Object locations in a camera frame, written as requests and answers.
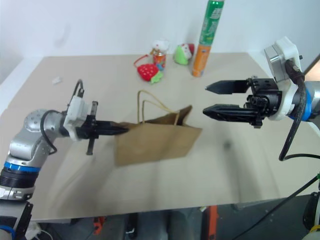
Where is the white thin cable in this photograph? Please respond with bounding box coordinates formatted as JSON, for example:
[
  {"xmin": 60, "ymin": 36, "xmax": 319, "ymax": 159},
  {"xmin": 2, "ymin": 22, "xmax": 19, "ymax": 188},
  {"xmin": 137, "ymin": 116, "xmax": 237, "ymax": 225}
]
[{"xmin": 31, "ymin": 224, "xmax": 54, "ymax": 240}]

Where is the red orange clamp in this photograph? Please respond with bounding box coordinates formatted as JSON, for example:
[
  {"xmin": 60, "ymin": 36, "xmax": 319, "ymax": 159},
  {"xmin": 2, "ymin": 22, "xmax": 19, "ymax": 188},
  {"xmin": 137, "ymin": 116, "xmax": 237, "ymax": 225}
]
[{"xmin": 93, "ymin": 215, "xmax": 106, "ymax": 235}]

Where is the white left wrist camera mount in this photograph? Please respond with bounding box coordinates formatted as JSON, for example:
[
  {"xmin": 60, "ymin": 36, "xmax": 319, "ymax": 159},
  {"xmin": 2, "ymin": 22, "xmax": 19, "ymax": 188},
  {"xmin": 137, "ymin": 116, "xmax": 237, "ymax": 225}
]
[{"xmin": 63, "ymin": 96, "xmax": 92, "ymax": 142}]

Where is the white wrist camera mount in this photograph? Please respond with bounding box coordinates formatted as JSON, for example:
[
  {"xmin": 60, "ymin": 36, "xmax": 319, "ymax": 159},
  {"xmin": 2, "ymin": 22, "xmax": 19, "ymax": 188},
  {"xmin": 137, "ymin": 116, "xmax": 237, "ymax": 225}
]
[
  {"xmin": 264, "ymin": 36, "xmax": 305, "ymax": 121},
  {"xmin": 63, "ymin": 96, "xmax": 92, "ymax": 142}
]

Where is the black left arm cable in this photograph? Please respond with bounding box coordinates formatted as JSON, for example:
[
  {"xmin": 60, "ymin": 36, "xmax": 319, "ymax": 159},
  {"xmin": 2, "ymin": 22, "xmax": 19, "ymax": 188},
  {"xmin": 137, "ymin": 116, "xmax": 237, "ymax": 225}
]
[{"xmin": 40, "ymin": 79, "xmax": 85, "ymax": 154}]

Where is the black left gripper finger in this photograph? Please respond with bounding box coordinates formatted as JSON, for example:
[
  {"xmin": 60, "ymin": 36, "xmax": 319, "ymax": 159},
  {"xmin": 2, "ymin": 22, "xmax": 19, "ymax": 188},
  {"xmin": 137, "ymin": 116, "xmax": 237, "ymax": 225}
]
[
  {"xmin": 99, "ymin": 128, "xmax": 131, "ymax": 137},
  {"xmin": 99, "ymin": 120, "xmax": 127, "ymax": 131}
]

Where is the small red can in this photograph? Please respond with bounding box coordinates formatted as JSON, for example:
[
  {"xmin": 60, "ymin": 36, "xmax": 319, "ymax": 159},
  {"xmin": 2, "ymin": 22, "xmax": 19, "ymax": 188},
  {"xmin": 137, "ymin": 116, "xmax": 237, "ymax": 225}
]
[{"xmin": 152, "ymin": 51, "xmax": 167, "ymax": 72}]

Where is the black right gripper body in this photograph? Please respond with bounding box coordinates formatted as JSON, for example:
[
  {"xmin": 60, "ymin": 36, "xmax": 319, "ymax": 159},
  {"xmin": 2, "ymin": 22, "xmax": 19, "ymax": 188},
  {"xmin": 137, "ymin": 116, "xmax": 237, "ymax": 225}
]
[{"xmin": 245, "ymin": 77, "xmax": 284, "ymax": 130}]

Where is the orange can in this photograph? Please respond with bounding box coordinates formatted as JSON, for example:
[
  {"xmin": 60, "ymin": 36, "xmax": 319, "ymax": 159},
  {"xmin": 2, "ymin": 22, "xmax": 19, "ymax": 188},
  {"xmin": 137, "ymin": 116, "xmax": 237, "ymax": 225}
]
[{"xmin": 191, "ymin": 44, "xmax": 212, "ymax": 78}]

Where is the green white plush toy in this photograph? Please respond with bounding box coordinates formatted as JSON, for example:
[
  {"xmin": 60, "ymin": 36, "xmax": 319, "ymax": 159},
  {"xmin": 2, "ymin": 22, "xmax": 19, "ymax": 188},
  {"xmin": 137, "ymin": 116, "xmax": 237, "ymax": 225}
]
[{"xmin": 173, "ymin": 44, "xmax": 192, "ymax": 67}]

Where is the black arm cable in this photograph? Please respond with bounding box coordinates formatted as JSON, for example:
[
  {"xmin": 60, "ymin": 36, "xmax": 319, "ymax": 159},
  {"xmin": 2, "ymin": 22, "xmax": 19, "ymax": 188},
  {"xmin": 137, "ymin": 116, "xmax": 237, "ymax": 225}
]
[
  {"xmin": 40, "ymin": 79, "xmax": 85, "ymax": 154},
  {"xmin": 279, "ymin": 58, "xmax": 320, "ymax": 162}
]

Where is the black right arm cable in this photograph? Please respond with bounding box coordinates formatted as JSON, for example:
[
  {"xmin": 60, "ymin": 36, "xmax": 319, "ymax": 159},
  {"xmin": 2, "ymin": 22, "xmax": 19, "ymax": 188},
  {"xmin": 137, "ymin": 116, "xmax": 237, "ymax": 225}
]
[{"xmin": 279, "ymin": 58, "xmax": 320, "ymax": 162}]

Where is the orange table leg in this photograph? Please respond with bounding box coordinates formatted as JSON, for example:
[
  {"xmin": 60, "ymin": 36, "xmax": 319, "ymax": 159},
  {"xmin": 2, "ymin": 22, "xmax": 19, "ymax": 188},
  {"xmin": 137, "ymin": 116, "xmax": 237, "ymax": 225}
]
[{"xmin": 207, "ymin": 205, "xmax": 221, "ymax": 240}]

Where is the thin black cable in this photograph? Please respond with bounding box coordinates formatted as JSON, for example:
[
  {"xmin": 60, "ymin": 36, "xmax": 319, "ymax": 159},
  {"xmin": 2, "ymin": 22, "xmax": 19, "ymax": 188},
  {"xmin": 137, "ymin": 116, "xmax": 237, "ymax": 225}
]
[{"xmin": 233, "ymin": 174, "xmax": 320, "ymax": 240}]

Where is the tall green can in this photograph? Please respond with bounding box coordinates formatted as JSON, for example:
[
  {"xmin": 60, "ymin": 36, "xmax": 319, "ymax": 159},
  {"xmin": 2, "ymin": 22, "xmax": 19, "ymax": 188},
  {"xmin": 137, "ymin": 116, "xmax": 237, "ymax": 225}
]
[{"xmin": 198, "ymin": 0, "xmax": 226, "ymax": 47}]

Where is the brown paper bag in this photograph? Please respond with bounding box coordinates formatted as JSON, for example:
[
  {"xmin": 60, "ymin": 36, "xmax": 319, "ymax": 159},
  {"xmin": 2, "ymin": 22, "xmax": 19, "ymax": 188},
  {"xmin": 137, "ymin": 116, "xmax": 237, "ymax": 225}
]
[{"xmin": 113, "ymin": 89, "xmax": 204, "ymax": 167}]

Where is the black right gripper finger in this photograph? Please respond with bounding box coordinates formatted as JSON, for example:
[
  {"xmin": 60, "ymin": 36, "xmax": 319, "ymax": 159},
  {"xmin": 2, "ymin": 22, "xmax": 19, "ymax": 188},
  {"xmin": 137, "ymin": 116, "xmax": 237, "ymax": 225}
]
[
  {"xmin": 205, "ymin": 79, "xmax": 251, "ymax": 96},
  {"xmin": 202, "ymin": 104, "xmax": 254, "ymax": 124}
]

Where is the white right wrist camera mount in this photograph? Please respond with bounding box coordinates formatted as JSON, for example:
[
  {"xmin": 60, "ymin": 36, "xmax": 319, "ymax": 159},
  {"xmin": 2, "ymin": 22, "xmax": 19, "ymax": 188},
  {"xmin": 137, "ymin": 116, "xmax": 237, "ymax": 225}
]
[{"xmin": 264, "ymin": 36, "xmax": 305, "ymax": 121}]

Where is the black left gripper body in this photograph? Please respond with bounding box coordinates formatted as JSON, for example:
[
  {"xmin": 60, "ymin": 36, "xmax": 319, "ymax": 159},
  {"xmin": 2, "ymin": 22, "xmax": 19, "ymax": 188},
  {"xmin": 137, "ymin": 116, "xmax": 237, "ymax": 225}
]
[{"xmin": 74, "ymin": 100, "xmax": 101, "ymax": 156}]

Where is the brown board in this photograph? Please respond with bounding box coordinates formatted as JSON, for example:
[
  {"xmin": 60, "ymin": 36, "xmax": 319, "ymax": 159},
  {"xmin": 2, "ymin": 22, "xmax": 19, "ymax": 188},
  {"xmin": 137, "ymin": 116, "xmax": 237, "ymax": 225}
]
[{"xmin": 303, "ymin": 53, "xmax": 320, "ymax": 76}]

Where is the red strawberry plush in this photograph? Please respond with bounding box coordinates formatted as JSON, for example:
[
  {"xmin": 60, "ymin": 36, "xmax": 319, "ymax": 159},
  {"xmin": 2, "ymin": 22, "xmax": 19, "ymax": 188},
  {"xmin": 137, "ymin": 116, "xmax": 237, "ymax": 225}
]
[{"xmin": 133, "ymin": 54, "xmax": 165, "ymax": 86}]

